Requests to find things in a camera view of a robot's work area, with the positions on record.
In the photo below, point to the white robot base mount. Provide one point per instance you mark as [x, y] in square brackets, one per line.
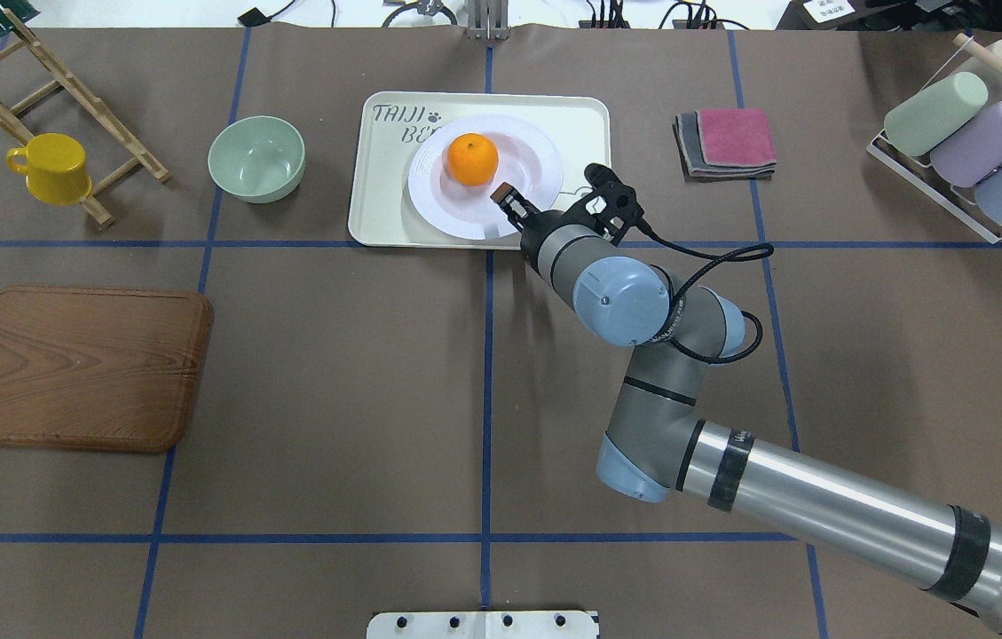
[485, 624]

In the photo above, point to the green cup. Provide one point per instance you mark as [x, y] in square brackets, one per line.
[928, 118]

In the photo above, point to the white round plate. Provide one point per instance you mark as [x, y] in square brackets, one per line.
[528, 159]

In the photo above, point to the green bowl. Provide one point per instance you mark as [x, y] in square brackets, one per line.
[259, 159]

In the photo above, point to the aluminium frame post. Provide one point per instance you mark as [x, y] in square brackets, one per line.
[487, 20]

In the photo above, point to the white wire cup rack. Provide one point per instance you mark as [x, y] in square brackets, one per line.
[968, 56]

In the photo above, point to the yellow mug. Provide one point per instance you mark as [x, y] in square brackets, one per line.
[54, 166]

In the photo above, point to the pink folded cloth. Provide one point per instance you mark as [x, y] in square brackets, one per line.
[736, 138]

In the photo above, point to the purple cup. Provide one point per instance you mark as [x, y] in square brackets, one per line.
[971, 153]

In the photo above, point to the wooden cutting board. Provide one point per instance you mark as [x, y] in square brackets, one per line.
[100, 369]

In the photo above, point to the cream bear tray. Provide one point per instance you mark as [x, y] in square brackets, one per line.
[395, 123]

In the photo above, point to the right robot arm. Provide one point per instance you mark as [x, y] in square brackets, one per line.
[656, 443]

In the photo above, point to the grey folded cloth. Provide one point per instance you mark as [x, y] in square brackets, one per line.
[685, 127]

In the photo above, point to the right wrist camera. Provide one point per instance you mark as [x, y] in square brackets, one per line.
[621, 211]

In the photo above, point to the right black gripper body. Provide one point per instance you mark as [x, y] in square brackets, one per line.
[528, 223]

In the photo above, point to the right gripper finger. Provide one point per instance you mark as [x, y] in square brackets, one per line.
[513, 204]

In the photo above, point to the orange fruit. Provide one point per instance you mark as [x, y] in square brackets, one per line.
[472, 159]

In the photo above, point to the wooden drying rack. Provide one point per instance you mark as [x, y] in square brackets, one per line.
[62, 78]

